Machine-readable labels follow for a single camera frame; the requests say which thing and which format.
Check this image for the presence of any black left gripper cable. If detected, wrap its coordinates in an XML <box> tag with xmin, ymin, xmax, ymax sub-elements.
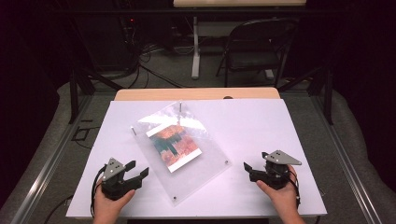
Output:
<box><xmin>90</xmin><ymin>165</ymin><xmax>107</xmax><ymax>218</ymax></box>

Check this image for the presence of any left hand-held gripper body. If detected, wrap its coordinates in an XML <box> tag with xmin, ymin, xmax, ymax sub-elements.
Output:
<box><xmin>100</xmin><ymin>157</ymin><xmax>133</xmax><ymax>202</ymax></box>

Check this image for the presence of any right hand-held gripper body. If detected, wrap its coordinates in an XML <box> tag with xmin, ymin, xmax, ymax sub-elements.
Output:
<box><xmin>248</xmin><ymin>149</ymin><xmax>303</xmax><ymax>191</ymax></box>

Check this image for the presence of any white board sheet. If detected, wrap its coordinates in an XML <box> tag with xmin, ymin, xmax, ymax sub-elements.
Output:
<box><xmin>65</xmin><ymin>98</ymin><xmax>328</xmax><ymax>218</ymax></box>

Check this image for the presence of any painted picture card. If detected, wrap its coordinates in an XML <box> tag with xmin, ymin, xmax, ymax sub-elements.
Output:
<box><xmin>145</xmin><ymin>121</ymin><xmax>204</xmax><ymax>174</ymax></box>

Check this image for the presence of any person's left hand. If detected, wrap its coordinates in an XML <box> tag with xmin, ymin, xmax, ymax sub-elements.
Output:
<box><xmin>92</xmin><ymin>186</ymin><xmax>136</xmax><ymax>220</ymax></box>

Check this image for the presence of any wooden table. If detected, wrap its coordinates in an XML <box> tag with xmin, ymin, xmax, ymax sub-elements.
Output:
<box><xmin>114</xmin><ymin>87</ymin><xmax>281</xmax><ymax>102</ymax></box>

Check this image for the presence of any clear acrylic picture frame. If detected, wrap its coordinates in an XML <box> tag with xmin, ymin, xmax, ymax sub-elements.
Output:
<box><xmin>130</xmin><ymin>100</ymin><xmax>233</xmax><ymax>207</ymax></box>

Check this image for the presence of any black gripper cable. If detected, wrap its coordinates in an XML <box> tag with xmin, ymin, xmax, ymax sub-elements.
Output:
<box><xmin>90</xmin><ymin>165</ymin><xmax>107</xmax><ymax>218</ymax></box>
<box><xmin>289</xmin><ymin>170</ymin><xmax>302</xmax><ymax>210</ymax></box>

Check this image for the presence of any light desk with white leg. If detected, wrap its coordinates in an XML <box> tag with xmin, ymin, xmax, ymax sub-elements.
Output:
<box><xmin>172</xmin><ymin>0</ymin><xmax>308</xmax><ymax>79</ymax></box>

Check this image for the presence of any black folding chair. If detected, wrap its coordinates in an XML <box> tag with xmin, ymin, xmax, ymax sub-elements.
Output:
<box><xmin>216</xmin><ymin>18</ymin><xmax>301</xmax><ymax>89</ymax></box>

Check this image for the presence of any black metal stand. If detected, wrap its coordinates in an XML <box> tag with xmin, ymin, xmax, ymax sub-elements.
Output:
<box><xmin>277</xmin><ymin>64</ymin><xmax>334</xmax><ymax>126</ymax></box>
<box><xmin>68</xmin><ymin>65</ymin><xmax>124</xmax><ymax>124</ymax></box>

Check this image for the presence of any black equipment rack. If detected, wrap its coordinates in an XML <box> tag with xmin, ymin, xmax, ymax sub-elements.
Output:
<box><xmin>116</xmin><ymin>0</ymin><xmax>143</xmax><ymax>64</ymax></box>

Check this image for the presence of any person's right hand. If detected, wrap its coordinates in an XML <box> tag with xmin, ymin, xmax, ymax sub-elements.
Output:
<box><xmin>255</xmin><ymin>164</ymin><xmax>301</xmax><ymax>217</ymax></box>

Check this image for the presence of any aluminium floor rail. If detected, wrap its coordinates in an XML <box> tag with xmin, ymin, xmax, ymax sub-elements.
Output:
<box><xmin>9</xmin><ymin>92</ymin><xmax>95</xmax><ymax>224</ymax></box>
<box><xmin>310</xmin><ymin>92</ymin><xmax>385</xmax><ymax>224</ymax></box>

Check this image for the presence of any bundle of floor cables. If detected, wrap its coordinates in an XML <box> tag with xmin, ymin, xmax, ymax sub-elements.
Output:
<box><xmin>123</xmin><ymin>42</ymin><xmax>185</xmax><ymax>90</ymax></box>

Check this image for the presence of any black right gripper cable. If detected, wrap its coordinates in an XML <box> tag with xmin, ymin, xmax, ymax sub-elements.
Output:
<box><xmin>289</xmin><ymin>170</ymin><xmax>302</xmax><ymax>210</ymax></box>

